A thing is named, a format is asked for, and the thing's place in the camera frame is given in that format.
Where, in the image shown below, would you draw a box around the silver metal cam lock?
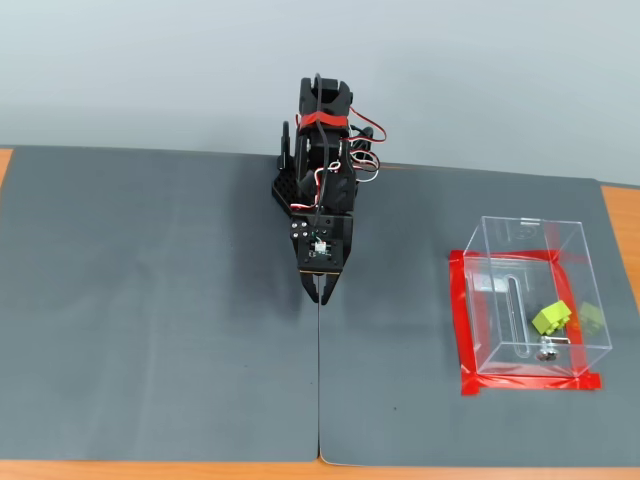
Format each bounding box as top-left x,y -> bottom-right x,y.
535,336 -> 572,362

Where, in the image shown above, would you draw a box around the red tape band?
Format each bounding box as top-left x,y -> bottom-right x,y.
295,111 -> 350,130

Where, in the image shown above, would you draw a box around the red tape strip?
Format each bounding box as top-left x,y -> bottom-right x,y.
459,372 -> 603,398
549,257 -> 590,380
448,249 -> 482,397
449,247 -> 569,264

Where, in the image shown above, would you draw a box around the transparent acrylic box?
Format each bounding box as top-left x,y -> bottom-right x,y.
462,214 -> 614,380

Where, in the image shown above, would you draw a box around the black camera cable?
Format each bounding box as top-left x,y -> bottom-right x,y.
310,73 -> 335,236

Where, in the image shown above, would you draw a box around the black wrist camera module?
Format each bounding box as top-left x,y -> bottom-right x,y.
298,230 -> 347,275

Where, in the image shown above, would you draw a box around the green lego block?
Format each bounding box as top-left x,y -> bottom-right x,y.
531,300 -> 573,336

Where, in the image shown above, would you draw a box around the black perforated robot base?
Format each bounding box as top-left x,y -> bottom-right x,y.
270,167 -> 301,214

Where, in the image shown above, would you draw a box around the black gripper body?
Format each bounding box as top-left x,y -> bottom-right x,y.
290,212 -> 356,274

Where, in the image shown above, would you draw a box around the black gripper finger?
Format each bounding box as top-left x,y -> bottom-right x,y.
317,272 -> 345,307
298,272 -> 320,305

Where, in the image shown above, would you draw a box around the black table clamp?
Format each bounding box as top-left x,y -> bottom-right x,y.
276,119 -> 297,171

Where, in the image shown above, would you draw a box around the red white servo wires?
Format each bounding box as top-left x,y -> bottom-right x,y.
348,106 -> 389,184

